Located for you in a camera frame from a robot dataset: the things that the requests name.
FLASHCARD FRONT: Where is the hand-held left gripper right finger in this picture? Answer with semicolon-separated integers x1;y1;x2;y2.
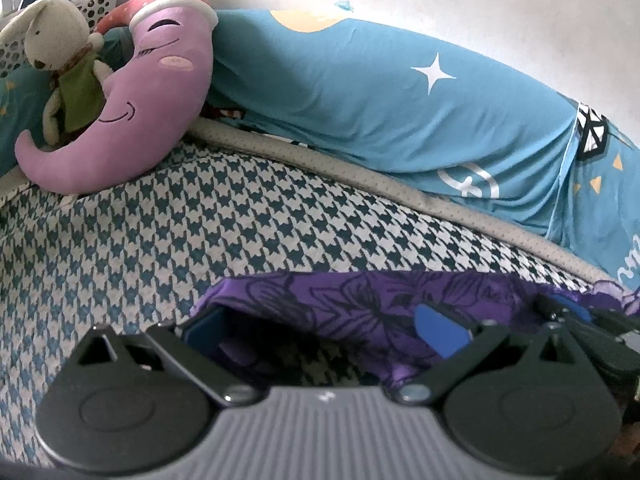
392;304;583;406

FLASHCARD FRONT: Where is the purple floral shirt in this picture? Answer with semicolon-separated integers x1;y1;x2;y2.
195;270;640;391

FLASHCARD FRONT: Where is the purple moon plush pillow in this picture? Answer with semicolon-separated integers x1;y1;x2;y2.
14;0;219;196

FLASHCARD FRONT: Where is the white rabbit plush toy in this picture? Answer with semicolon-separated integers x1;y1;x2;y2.
0;0;116;148

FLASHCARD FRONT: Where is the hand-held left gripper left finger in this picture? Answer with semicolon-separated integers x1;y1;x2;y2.
72;306;261;407

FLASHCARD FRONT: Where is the houndstooth bed mat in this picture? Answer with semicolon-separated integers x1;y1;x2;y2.
0;120;640;466

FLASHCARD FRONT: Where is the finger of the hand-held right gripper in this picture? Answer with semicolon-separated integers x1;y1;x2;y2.
535;292;608;328

